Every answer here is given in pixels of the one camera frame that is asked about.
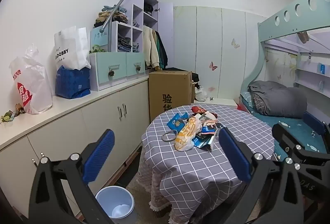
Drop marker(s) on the white wardrobe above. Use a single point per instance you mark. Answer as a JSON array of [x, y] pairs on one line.
[[221, 59]]

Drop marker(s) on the small blue box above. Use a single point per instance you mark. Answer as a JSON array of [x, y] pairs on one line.
[[321, 68]]

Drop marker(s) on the brown hanging pouch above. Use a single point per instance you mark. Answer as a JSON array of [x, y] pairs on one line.
[[303, 37]]

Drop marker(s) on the dark blue packet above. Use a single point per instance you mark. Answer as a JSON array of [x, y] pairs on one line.
[[199, 141]]

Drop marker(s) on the grey metal handrail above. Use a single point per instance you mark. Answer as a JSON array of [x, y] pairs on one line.
[[105, 25]]

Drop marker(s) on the black clothing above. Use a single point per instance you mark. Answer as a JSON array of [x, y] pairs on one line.
[[180, 69]]

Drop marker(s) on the tall cardboard box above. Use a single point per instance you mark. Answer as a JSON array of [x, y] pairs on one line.
[[167, 95]]

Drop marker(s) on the pale pink butterfly sticker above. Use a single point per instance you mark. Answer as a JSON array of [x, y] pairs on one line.
[[211, 89]]

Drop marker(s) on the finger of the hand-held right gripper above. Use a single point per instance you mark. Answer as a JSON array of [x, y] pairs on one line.
[[283, 136], [313, 120]]

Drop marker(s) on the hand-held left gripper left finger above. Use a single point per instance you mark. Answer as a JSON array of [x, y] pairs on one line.
[[99, 155]]

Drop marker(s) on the grey checked tablecloth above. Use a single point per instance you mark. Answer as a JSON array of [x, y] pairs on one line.
[[232, 120]]

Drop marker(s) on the brown crumpled wrapper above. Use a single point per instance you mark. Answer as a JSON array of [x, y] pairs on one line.
[[20, 108]]

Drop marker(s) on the cream hanging jacket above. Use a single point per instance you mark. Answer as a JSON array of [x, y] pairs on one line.
[[150, 46]]

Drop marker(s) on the grey duvet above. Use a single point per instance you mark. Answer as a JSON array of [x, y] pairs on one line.
[[281, 100]]

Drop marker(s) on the teal two-drawer chest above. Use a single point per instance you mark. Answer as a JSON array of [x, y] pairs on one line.
[[108, 69]]

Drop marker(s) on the blue woven bag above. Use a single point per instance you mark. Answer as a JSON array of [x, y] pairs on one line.
[[72, 82]]

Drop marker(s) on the teal bed sheet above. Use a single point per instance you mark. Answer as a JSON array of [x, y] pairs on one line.
[[294, 128]]

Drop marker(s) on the white paper shopping bag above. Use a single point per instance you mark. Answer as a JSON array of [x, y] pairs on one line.
[[69, 48]]

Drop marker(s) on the light blue plastic bin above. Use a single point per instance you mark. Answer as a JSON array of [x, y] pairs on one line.
[[116, 203]]

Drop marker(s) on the small white plastic bag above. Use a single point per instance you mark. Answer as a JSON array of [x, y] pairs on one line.
[[201, 95]]

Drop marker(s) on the white red-print plastic bag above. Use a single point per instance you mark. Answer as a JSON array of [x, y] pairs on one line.
[[31, 79]]

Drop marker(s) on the green crumpled wrapper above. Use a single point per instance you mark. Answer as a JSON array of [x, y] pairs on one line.
[[6, 117]]

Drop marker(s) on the white low cabinet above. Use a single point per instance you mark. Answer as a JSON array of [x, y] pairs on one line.
[[77, 123]]

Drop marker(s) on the pile of folded clothes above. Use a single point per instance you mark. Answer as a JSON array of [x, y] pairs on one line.
[[113, 15]]

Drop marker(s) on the yellow butterfly sticker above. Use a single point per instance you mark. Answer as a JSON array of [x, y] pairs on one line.
[[235, 44]]

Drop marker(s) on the pink quilted table skirt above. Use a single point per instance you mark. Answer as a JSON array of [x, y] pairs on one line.
[[152, 188]]

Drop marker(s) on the yellow white snack bag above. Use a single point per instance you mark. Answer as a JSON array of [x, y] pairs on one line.
[[184, 136]]

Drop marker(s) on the pine cone ornament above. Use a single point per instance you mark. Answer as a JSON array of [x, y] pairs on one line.
[[111, 73], [138, 68]]

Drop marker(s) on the teal plaid pillow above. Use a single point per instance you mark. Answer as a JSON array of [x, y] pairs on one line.
[[243, 96]]

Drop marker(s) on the pink white wrapper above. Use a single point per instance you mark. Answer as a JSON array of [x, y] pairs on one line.
[[208, 126]]

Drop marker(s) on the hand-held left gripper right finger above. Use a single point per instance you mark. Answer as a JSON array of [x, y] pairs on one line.
[[234, 157]]

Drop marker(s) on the folded jeans stack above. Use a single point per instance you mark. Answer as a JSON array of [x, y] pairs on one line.
[[125, 43]]

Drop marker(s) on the green leafy ornament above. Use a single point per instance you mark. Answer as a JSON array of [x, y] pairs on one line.
[[96, 48]]

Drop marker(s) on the lilac stair cubby shelf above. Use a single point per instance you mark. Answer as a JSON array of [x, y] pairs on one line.
[[138, 15]]

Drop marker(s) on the dark green hanging jacket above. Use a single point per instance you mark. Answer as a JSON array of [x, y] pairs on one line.
[[162, 51]]

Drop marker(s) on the teal bunk bed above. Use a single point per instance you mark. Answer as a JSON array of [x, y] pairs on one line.
[[288, 23]]

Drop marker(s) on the dark folded clothes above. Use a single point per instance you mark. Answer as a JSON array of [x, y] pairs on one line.
[[149, 8]]

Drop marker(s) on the white step platform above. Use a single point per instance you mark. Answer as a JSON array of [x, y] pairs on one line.
[[219, 102]]

